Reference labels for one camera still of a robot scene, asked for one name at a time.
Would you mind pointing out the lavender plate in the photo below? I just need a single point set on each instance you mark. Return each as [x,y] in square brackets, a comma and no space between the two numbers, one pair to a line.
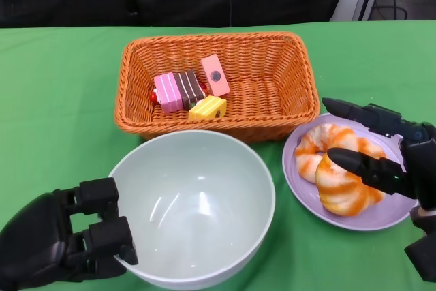
[306,202]

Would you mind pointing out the grey-green bowl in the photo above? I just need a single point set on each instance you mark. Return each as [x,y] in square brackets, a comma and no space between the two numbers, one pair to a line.
[197,209]

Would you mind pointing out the green tablecloth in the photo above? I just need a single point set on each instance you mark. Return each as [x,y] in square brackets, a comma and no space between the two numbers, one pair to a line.
[68,117]

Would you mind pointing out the round orange striped bread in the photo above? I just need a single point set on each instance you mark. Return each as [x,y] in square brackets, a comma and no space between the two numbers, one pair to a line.
[344,195]

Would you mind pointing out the orange wicker basket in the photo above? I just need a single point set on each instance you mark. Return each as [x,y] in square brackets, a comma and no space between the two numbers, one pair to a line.
[265,100]

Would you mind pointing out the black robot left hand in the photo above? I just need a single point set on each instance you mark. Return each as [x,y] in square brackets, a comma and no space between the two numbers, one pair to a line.
[34,246]

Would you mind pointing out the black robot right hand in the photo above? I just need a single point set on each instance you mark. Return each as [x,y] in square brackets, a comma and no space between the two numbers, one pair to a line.
[422,168]

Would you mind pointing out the yellow cake slice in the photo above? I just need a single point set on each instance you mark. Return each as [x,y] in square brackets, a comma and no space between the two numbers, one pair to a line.
[206,108]

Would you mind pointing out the chocolate cake slice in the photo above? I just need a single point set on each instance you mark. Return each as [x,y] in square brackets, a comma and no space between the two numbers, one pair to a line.
[190,88]

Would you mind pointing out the elongated orange striped bread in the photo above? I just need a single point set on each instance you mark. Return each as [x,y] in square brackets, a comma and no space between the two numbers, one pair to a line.
[308,161]

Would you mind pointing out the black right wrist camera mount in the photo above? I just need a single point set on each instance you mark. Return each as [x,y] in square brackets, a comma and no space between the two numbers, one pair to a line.
[422,250]

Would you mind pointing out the salmon pink cake slice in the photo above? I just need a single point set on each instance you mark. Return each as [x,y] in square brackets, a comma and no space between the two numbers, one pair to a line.
[215,74]

